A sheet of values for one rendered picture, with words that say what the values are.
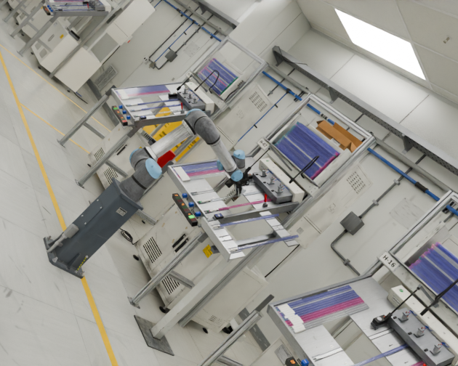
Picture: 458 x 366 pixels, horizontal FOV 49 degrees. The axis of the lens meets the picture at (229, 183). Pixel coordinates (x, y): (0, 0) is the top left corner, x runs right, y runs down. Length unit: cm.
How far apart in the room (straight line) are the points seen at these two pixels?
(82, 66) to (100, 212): 486
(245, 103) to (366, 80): 178
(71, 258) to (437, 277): 202
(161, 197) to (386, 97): 264
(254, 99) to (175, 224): 155
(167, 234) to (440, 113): 299
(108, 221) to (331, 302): 131
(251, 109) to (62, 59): 348
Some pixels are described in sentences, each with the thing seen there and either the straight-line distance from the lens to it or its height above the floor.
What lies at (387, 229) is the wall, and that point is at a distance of 489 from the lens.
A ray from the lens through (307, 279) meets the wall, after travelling 499.
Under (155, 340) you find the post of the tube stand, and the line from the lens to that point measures 322.
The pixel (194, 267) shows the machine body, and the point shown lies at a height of 38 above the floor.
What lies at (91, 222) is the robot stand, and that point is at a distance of 292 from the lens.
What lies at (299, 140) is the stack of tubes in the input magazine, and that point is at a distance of 377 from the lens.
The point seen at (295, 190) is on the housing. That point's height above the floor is 126.
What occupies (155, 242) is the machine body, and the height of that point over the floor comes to 22.
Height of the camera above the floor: 119
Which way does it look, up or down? 4 degrees down
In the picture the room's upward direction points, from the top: 45 degrees clockwise
